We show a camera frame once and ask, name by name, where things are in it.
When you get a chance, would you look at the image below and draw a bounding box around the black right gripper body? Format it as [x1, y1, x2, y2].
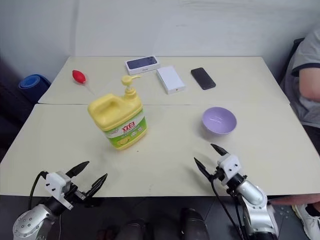
[211, 165, 228, 186]

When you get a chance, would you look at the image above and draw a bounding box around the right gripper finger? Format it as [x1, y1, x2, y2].
[210, 143, 228, 158]
[194, 157, 214, 181]

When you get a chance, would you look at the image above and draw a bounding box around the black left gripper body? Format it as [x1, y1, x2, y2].
[64, 177, 98, 209]

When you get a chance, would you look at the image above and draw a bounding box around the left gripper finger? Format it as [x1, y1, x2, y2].
[85, 172, 109, 198]
[65, 160, 91, 179]

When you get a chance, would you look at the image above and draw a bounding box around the purple bowl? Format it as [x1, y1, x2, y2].
[201, 106, 238, 136]

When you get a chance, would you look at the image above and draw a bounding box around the yellow dish soap pump bottle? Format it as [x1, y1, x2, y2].
[87, 74, 149, 151]

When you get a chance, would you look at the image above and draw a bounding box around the large dark rounded shape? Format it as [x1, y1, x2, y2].
[179, 207, 211, 240]

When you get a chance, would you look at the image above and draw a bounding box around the black smartphone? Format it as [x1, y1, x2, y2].
[190, 67, 217, 91]

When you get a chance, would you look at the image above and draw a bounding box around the plain white box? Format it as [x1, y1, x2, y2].
[156, 65, 187, 95]

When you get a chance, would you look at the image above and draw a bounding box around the red rubber dust blower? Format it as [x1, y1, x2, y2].
[71, 69, 97, 96]

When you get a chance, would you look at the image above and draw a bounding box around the blue rolled yoga mat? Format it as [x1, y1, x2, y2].
[17, 73, 52, 104]

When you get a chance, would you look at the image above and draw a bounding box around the white sneaker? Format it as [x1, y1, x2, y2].
[291, 203, 320, 240]

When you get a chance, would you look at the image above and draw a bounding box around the phone box with dark print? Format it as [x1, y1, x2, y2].
[124, 55, 161, 76]

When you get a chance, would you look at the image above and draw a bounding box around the person in grey shirt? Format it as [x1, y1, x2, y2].
[281, 27, 320, 161]

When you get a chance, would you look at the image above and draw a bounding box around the black chair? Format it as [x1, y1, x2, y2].
[281, 37, 306, 85]

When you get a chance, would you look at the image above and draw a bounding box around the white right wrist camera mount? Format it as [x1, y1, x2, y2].
[216, 154, 242, 185]

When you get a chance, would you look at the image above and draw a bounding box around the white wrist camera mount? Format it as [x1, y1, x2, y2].
[44, 170, 75, 210]
[216, 154, 242, 185]

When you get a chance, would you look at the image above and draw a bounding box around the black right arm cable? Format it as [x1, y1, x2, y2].
[210, 174, 251, 240]

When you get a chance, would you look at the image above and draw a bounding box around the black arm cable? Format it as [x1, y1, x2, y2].
[28, 170, 49, 205]
[210, 174, 251, 240]

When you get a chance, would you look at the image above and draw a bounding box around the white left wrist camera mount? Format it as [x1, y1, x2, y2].
[44, 170, 75, 210]

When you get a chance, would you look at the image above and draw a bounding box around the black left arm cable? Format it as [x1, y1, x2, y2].
[28, 170, 49, 205]

